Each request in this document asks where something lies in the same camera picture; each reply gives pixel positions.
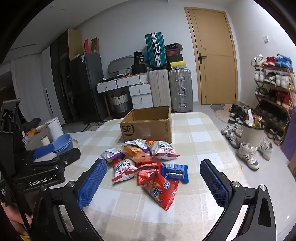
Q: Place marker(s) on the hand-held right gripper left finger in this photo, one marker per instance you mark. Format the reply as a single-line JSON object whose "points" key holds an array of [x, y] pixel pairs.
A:
{"points": [[92, 183]]}

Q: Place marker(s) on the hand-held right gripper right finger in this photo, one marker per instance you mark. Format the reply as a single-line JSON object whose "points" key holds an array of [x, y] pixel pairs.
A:
{"points": [[214, 183]]}

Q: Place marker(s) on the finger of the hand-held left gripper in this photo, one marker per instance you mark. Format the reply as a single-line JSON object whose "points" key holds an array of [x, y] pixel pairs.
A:
{"points": [[67, 157], [44, 150]]}

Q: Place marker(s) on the silver purple snack bag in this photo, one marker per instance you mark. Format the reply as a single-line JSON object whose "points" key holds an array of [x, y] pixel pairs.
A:
{"points": [[111, 154], [138, 144]]}

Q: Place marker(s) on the blue cookie packet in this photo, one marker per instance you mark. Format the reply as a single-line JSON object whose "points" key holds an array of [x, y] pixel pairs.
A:
{"points": [[174, 172]]}

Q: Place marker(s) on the orange bread snack bag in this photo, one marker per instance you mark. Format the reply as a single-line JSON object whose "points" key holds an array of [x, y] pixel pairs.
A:
{"points": [[136, 154]]}

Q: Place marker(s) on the large red snack bag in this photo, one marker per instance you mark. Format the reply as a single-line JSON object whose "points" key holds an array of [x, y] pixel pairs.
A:
{"points": [[161, 191]]}

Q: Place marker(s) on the white red orange snack bag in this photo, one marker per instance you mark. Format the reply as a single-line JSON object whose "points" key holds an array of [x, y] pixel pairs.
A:
{"points": [[165, 150]]}

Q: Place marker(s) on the brown cardboard box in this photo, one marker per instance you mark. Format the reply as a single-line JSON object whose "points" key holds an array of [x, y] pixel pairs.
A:
{"points": [[148, 129]]}

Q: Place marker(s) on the person's left hand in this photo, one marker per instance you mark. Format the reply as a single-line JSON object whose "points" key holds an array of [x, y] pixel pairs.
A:
{"points": [[19, 220]]}

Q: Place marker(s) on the white paper roll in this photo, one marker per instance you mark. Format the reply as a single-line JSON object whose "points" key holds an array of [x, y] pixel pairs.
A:
{"points": [[44, 141]]}

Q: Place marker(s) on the white side bench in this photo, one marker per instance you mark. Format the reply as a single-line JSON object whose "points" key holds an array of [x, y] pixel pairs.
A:
{"points": [[34, 141]]}

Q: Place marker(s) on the stack of blue bowls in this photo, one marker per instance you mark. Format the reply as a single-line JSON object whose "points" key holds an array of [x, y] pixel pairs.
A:
{"points": [[63, 143]]}

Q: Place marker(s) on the beige plate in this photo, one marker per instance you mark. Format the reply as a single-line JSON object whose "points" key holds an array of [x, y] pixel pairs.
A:
{"points": [[74, 141]]}

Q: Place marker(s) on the patterned floor rug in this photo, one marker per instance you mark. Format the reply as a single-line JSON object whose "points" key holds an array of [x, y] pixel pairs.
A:
{"points": [[97, 126]]}

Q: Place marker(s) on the cluster of scattered sneakers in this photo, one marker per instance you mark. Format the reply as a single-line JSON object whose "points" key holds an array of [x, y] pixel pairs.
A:
{"points": [[247, 150]]}

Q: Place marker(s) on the beige waste bin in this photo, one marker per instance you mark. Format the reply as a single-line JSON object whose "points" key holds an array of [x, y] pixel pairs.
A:
{"points": [[252, 139]]}

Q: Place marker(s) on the yellow garment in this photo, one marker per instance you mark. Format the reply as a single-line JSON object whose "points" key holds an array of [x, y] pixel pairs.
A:
{"points": [[25, 238]]}

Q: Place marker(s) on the round beige mat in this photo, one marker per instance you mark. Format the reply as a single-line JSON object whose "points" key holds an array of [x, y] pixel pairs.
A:
{"points": [[222, 117]]}

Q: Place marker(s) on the black cabinet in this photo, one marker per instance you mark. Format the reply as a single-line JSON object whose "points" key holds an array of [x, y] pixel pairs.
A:
{"points": [[87, 85]]}

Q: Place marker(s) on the woven laundry basket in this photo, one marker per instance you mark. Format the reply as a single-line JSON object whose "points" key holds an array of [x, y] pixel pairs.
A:
{"points": [[119, 103]]}

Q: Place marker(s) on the small grey mat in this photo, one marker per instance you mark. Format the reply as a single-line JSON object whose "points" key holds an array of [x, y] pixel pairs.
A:
{"points": [[217, 107]]}

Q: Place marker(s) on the dark tall cabinet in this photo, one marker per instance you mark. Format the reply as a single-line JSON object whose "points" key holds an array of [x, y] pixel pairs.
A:
{"points": [[61, 76]]}

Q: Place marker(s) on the printed cardboard carton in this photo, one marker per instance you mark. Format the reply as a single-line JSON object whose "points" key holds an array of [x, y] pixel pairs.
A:
{"points": [[293, 165]]}

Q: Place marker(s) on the silver suitcase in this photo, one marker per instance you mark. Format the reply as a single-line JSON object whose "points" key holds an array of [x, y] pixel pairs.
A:
{"points": [[180, 90]]}

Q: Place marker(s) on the white drawer desk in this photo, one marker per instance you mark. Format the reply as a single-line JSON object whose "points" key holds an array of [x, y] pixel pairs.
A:
{"points": [[141, 90]]}

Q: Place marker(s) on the wooden shoe rack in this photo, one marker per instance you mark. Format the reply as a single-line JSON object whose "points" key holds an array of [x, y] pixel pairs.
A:
{"points": [[289, 109]]}

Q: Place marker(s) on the beige suitcase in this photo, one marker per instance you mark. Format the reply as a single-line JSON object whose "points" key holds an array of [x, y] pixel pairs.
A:
{"points": [[159, 90]]}

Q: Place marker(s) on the red flat item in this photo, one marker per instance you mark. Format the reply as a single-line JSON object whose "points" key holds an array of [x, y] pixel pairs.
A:
{"points": [[86, 46]]}

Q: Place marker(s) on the black storage box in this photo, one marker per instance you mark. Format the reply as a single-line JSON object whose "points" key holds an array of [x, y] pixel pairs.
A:
{"points": [[139, 69]]}

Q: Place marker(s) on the brown cardboard sheet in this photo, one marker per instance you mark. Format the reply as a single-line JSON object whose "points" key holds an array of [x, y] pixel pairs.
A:
{"points": [[95, 45]]}

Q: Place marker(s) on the shoe rack with shoes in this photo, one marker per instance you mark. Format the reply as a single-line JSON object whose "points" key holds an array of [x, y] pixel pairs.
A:
{"points": [[275, 78]]}

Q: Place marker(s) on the black printed bag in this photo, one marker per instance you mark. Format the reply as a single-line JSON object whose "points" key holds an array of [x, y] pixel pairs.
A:
{"points": [[140, 58]]}

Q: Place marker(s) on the wooden door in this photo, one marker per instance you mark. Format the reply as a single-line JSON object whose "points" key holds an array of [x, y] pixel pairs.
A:
{"points": [[215, 58]]}

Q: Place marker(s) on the teal suitcase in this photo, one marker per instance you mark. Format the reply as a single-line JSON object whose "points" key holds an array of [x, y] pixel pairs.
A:
{"points": [[155, 49]]}

